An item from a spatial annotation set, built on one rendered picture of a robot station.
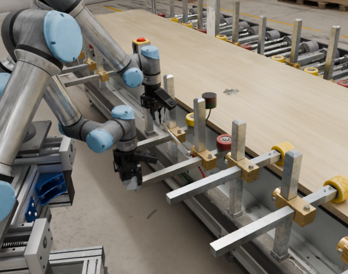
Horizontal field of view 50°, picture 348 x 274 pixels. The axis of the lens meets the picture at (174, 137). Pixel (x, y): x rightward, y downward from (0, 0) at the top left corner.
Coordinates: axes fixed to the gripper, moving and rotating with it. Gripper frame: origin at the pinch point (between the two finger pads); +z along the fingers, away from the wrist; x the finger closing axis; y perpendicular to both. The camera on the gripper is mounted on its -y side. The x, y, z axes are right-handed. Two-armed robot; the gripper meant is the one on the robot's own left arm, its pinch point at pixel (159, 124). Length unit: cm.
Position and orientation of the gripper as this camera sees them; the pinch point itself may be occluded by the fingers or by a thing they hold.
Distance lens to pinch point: 167.7
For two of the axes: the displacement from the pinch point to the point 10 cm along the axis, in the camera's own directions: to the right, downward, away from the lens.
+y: -7.6, -3.0, 5.8
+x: -6.5, 4.2, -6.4
